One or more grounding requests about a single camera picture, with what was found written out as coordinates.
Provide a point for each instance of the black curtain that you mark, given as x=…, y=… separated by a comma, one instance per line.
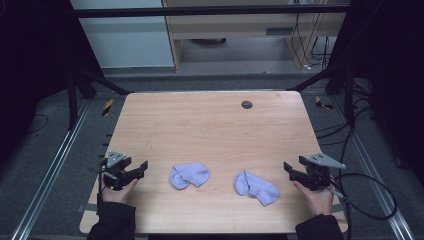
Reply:
x=36, y=66
x=393, y=66

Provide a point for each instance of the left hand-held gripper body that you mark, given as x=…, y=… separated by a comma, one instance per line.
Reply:
x=113, y=173

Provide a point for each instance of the light purple sock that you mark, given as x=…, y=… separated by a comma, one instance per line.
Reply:
x=256, y=188
x=188, y=175

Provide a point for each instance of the aluminium floor rail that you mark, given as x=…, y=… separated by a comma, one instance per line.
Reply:
x=376, y=173
x=50, y=173

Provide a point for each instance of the person's left hand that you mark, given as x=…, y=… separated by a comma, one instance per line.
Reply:
x=118, y=196

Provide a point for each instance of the light wooden desk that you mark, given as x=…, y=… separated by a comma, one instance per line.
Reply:
x=233, y=28

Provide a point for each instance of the white cabinet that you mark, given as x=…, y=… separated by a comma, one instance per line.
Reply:
x=126, y=43

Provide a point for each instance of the black upright frame post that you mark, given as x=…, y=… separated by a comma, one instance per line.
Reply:
x=72, y=100
x=349, y=100

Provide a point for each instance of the yellow black hazard tape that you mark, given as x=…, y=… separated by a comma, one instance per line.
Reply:
x=107, y=107
x=321, y=103

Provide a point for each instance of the black horizontal frame bar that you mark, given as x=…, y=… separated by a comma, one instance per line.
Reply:
x=200, y=11

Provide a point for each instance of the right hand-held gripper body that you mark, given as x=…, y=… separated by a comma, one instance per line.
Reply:
x=318, y=176

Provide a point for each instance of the grey tape strip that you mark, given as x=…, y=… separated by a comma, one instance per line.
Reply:
x=87, y=207
x=338, y=208

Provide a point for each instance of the black diagonal frame strut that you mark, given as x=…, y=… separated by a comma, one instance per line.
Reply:
x=103, y=81
x=313, y=79

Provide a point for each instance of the person's right hand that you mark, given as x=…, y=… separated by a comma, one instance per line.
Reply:
x=316, y=201

